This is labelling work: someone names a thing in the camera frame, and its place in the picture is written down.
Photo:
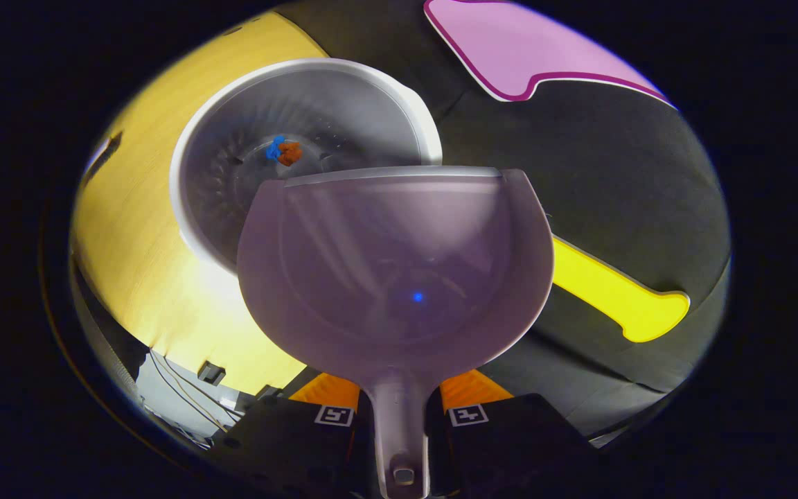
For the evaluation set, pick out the pink plastic dustpan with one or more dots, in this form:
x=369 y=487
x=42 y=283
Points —
x=399 y=277

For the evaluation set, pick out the blue paper ball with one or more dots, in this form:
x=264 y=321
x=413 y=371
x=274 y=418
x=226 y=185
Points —
x=273 y=149

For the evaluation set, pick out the small black box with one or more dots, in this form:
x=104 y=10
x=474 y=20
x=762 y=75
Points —
x=211 y=373

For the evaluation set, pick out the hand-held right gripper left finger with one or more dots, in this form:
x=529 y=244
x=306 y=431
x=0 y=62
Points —
x=288 y=450

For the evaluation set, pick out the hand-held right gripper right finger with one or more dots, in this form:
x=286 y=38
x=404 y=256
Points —
x=510 y=450

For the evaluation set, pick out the orange paper ball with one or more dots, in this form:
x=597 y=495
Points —
x=291 y=154

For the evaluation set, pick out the white ribbed garbage bin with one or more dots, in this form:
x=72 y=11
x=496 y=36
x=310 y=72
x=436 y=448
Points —
x=343 y=111

